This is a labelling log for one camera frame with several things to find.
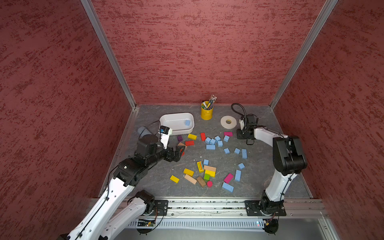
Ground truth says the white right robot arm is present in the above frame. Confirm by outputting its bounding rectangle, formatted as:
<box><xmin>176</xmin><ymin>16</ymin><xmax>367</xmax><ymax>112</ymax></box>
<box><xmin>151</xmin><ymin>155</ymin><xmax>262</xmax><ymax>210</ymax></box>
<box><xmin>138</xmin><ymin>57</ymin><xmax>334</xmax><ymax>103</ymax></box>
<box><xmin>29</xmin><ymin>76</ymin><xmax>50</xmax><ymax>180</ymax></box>
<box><xmin>237</xmin><ymin>115</ymin><xmax>308</xmax><ymax>216</ymax></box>

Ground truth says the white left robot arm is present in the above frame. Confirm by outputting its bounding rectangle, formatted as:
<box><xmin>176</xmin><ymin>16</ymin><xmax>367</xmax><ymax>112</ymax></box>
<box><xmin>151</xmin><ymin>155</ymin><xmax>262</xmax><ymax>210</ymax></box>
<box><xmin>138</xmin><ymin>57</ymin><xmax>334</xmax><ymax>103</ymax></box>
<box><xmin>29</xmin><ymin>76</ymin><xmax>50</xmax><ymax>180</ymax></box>
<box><xmin>59</xmin><ymin>134</ymin><xmax>186</xmax><ymax>240</ymax></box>

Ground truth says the red flat block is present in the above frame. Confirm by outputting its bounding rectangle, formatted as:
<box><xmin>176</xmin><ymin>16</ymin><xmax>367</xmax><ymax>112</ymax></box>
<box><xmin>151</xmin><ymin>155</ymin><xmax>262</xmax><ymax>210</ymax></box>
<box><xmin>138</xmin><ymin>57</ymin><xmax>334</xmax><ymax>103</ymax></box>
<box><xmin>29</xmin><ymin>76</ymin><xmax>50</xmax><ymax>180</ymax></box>
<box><xmin>185</xmin><ymin>141</ymin><xmax>195</xmax><ymax>146</ymax></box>

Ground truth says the yellow block near bowl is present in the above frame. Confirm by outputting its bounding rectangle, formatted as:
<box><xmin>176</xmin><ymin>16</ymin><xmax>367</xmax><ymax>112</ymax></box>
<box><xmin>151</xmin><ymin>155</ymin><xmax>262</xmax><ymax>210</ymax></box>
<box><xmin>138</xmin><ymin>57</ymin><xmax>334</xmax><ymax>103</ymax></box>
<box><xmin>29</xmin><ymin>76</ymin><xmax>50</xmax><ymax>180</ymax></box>
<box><xmin>188</xmin><ymin>134</ymin><xmax>197</xmax><ymax>141</ymax></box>

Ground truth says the yellow block centre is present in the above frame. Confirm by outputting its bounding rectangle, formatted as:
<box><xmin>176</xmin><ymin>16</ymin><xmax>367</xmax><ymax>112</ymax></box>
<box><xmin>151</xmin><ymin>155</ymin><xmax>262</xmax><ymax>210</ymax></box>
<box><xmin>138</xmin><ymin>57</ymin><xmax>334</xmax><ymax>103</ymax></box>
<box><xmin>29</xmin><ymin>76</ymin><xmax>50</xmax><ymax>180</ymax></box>
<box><xmin>183</xmin><ymin>168</ymin><xmax>194</xmax><ymax>177</ymax></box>

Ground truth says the white tape roll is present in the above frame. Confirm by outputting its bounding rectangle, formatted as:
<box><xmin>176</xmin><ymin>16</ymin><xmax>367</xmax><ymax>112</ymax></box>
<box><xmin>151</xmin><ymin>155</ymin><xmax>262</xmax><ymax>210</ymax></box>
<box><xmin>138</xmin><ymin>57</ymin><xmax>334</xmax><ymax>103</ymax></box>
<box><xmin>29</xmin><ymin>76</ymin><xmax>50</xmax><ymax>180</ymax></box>
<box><xmin>220</xmin><ymin>116</ymin><xmax>237</xmax><ymax>130</ymax></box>

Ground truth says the yellow block front left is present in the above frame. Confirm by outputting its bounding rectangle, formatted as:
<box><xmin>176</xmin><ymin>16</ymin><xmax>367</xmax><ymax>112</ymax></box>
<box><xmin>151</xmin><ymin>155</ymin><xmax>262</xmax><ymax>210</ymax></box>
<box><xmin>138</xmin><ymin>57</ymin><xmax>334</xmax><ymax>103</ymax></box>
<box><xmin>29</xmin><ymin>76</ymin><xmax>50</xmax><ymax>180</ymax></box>
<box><xmin>170</xmin><ymin>175</ymin><xmax>180</xmax><ymax>184</ymax></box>

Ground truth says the striped yellow block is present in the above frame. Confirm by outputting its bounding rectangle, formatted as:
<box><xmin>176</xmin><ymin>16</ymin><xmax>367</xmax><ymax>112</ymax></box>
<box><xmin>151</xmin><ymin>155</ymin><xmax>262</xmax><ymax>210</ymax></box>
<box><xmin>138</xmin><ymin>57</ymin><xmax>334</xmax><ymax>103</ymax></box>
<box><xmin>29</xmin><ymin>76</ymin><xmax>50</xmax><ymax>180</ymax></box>
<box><xmin>197</xmin><ymin>162</ymin><xmax>204</xmax><ymax>173</ymax></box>

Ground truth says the magenta flat block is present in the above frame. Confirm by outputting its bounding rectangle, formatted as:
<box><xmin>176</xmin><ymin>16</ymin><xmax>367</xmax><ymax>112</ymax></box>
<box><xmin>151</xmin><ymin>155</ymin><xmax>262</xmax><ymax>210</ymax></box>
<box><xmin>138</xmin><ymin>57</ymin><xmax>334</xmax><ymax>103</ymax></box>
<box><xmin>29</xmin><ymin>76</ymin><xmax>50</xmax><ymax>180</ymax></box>
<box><xmin>224</xmin><ymin>132</ymin><xmax>234</xmax><ymax>137</ymax></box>

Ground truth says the white rectangular bowl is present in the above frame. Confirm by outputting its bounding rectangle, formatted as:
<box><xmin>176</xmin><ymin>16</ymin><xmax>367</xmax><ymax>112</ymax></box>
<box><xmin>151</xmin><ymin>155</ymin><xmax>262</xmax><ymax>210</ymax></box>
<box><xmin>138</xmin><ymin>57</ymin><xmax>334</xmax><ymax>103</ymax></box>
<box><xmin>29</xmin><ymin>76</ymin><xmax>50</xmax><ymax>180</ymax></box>
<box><xmin>160</xmin><ymin>113</ymin><xmax>195</xmax><ymax>136</ymax></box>

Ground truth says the red upright block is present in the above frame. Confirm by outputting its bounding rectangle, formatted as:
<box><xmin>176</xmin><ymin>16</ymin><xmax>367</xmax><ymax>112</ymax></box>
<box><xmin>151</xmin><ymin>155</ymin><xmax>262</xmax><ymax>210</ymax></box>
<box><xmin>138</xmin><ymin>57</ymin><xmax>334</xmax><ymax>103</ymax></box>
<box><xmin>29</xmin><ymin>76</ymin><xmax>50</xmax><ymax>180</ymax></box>
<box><xmin>200</xmin><ymin>133</ymin><xmax>206</xmax><ymax>142</ymax></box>

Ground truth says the light blue long block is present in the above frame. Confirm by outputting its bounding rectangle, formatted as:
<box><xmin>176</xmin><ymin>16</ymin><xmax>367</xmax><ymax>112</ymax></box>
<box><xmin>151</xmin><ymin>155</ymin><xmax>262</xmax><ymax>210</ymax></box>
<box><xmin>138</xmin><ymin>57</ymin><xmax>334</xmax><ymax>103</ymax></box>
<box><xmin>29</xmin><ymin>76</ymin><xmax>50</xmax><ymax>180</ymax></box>
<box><xmin>206</xmin><ymin>145</ymin><xmax>216</xmax><ymax>150</ymax></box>

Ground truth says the natural wood long block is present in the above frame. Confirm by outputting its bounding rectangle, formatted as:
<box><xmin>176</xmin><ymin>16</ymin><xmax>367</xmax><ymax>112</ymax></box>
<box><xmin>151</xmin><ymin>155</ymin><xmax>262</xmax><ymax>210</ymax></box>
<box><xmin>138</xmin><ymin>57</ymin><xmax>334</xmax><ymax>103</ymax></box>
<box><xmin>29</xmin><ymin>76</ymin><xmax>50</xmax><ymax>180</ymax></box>
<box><xmin>184</xmin><ymin>174</ymin><xmax>197</xmax><ymax>185</ymax></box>

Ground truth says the tan wood block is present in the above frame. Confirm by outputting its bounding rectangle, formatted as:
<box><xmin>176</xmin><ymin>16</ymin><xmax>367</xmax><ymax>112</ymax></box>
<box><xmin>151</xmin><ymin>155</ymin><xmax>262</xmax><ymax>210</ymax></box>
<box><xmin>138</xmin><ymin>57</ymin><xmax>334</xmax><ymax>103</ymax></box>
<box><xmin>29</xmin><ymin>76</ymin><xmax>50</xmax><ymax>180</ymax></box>
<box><xmin>204</xmin><ymin>165</ymin><xmax>217</xmax><ymax>172</ymax></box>

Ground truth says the dark wood block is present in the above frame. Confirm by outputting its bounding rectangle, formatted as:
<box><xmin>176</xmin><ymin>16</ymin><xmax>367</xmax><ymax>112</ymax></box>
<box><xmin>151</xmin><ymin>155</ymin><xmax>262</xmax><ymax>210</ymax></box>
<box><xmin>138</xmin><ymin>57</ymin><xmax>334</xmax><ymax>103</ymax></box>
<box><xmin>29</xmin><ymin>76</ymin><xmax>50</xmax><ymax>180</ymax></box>
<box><xmin>197</xmin><ymin>176</ymin><xmax>207</xmax><ymax>188</ymax></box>

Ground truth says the bundle of pencils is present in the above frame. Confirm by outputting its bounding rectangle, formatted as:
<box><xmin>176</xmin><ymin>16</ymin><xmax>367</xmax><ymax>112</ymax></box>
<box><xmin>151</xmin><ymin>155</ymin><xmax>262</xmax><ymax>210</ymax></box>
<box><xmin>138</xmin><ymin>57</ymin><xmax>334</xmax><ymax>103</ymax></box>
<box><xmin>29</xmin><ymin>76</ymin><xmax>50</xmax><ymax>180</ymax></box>
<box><xmin>203</xmin><ymin>95</ymin><xmax>217</xmax><ymax>110</ymax></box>

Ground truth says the yellow metal pencil bucket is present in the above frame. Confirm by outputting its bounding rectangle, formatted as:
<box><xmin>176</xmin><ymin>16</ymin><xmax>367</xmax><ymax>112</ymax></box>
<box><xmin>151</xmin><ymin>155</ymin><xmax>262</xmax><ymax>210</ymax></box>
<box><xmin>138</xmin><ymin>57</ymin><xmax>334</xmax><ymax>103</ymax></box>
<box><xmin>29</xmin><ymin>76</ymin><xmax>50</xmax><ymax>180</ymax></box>
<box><xmin>201</xmin><ymin>102</ymin><xmax>213</xmax><ymax>121</ymax></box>

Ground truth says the light blue upright block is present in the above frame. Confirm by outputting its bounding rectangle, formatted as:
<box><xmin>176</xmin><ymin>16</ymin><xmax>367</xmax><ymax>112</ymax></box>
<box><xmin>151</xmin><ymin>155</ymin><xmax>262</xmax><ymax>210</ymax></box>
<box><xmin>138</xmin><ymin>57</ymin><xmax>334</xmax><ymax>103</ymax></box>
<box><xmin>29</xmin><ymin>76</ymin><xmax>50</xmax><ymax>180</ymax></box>
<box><xmin>235</xmin><ymin>170</ymin><xmax>242</xmax><ymax>182</ymax></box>

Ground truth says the magenta block front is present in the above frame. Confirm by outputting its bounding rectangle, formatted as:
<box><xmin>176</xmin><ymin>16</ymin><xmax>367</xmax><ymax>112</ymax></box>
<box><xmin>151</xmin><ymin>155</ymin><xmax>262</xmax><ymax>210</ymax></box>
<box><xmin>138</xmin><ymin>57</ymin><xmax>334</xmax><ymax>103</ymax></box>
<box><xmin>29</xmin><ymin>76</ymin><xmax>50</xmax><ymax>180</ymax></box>
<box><xmin>224</xmin><ymin>173</ymin><xmax>234</xmax><ymax>184</ymax></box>

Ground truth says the light blue block front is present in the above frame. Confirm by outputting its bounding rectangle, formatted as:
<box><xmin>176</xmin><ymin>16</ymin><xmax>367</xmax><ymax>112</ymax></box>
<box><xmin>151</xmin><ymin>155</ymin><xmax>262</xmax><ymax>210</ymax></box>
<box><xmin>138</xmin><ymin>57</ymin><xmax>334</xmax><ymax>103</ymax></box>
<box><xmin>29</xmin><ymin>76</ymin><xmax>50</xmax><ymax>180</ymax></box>
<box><xmin>222</xmin><ymin>182</ymin><xmax>234</xmax><ymax>193</ymax></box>

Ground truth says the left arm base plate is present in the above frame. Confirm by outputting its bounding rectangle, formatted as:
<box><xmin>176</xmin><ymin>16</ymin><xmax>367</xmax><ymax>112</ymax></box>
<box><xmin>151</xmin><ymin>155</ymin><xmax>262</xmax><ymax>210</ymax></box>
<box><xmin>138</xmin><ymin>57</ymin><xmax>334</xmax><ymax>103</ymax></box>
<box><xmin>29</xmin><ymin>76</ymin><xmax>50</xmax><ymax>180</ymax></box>
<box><xmin>143</xmin><ymin>200</ymin><xmax>169</xmax><ymax>217</ymax></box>

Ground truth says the aluminium front rail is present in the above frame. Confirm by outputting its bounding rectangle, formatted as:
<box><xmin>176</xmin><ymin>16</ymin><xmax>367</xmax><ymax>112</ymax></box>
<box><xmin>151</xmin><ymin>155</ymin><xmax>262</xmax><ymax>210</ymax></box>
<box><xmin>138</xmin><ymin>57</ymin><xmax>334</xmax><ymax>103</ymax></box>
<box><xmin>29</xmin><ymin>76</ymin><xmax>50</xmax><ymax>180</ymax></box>
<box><xmin>85</xmin><ymin>197</ymin><xmax>328</xmax><ymax>218</ymax></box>

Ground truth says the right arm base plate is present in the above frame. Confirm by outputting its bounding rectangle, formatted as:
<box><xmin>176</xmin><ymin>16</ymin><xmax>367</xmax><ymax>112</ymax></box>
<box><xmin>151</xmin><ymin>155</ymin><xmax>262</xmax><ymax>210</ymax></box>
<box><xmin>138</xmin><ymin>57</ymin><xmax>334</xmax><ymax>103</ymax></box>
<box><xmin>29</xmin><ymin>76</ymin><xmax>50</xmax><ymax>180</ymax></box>
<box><xmin>244</xmin><ymin>200</ymin><xmax>287</xmax><ymax>218</ymax></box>

